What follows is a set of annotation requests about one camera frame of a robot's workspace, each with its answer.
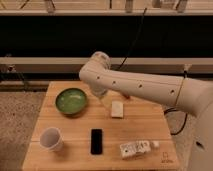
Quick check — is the white printed carton box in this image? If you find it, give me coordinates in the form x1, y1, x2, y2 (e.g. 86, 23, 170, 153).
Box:
120, 141, 151, 158

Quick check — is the black smartphone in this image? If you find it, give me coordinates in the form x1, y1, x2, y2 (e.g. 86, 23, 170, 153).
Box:
90, 129, 103, 155

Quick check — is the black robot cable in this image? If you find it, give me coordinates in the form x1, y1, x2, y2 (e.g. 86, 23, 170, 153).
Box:
163, 107, 189, 136

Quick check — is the small white cap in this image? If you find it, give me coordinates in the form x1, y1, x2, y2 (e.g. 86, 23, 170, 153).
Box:
151, 141, 160, 148

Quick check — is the black hanging cable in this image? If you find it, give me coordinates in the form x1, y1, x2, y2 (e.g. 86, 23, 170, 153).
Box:
117, 7, 148, 72

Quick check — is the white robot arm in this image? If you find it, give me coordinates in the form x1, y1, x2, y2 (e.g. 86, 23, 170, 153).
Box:
79, 51, 213, 171

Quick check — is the green ceramic bowl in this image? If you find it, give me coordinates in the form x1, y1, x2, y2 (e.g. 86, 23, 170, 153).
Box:
55, 88, 88, 116

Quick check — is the white paper cup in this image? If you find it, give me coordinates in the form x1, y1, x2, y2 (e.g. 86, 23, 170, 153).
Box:
39, 127, 63, 152

